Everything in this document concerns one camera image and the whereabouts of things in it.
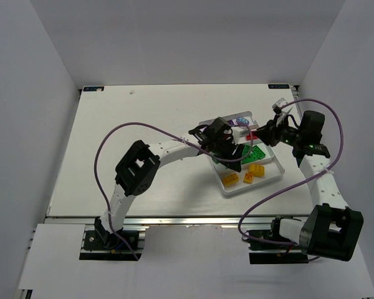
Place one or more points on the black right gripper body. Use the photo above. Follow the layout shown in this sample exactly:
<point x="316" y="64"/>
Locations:
<point x="274" y="132"/>

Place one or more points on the blue label corner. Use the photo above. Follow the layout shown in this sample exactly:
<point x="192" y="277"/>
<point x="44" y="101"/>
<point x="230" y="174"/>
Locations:
<point x="93" y="89"/>
<point x="278" y="86"/>

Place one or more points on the yellow long lego brick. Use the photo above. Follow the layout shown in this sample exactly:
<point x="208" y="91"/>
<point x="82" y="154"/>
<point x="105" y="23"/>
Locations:
<point x="230" y="179"/>

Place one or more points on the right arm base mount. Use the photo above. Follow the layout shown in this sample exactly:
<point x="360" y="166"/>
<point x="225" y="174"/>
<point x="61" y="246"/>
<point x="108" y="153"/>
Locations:
<point x="272" y="254"/>

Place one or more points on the yellow tall lego brick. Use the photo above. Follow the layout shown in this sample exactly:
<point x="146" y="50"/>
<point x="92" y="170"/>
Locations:
<point x="257" y="170"/>

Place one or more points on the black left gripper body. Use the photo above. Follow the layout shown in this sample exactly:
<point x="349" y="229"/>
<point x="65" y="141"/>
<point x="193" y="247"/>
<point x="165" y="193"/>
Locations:
<point x="225" y="154"/>

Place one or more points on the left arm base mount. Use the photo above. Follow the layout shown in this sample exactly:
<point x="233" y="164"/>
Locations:
<point x="99" y="244"/>

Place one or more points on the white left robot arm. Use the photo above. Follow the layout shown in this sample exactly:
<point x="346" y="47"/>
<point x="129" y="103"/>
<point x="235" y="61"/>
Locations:
<point x="137" y="169"/>

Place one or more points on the green lego plate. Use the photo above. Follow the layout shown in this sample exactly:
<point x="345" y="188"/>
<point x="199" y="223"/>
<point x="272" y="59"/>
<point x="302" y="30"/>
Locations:
<point x="257" y="154"/>

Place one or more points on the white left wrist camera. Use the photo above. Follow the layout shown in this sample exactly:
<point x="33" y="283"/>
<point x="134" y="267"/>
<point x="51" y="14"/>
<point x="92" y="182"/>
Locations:
<point x="238" y="132"/>

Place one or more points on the small yellow lego brick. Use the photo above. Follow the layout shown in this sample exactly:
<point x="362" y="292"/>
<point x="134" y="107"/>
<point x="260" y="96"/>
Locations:
<point x="248" y="178"/>

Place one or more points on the blue label left corner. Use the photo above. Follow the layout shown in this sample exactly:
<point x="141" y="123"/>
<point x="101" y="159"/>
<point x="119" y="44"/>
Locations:
<point x="93" y="89"/>

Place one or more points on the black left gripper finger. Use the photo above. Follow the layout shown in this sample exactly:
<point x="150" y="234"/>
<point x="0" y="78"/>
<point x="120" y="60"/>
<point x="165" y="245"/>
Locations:
<point x="231" y="163"/>
<point x="236" y="154"/>

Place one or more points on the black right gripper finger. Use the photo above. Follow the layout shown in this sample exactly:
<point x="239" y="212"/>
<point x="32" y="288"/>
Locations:
<point x="269" y="126"/>
<point x="267" y="137"/>

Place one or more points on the purple flower lego piece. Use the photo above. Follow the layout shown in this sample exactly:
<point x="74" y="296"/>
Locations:
<point x="242" y="121"/>

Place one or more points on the white divided tray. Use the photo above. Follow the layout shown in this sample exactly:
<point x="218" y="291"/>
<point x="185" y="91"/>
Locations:
<point x="273" y="168"/>

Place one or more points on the red small lego brick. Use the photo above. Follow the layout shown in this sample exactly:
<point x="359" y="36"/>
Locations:
<point x="251" y="136"/>

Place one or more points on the green long lego brick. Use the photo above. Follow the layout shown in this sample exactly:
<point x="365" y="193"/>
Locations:
<point x="247" y="155"/>

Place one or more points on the blue label right corner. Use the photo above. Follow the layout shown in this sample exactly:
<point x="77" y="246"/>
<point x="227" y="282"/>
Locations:
<point x="278" y="86"/>

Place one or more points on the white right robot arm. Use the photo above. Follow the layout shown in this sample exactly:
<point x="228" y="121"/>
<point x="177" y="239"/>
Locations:
<point x="332" y="228"/>

